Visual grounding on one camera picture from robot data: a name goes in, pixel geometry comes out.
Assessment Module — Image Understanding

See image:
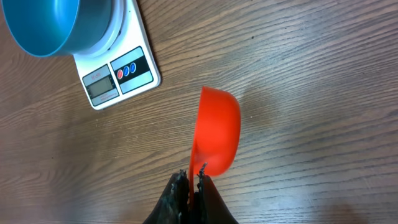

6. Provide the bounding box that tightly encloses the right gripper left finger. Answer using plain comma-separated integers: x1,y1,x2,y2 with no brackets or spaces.
144,170,189,224

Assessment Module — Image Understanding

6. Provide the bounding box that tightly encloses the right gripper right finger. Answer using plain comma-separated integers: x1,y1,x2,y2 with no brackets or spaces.
195,163,238,224

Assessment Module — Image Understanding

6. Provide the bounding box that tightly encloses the orange measuring scoop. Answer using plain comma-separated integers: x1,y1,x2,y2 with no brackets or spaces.
189,86,241,204

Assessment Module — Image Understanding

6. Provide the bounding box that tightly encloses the white kitchen scale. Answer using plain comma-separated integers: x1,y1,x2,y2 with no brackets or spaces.
73,0,161,110

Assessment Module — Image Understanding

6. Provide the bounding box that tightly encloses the blue bowl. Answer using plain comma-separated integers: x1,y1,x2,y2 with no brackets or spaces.
1,0,112,57

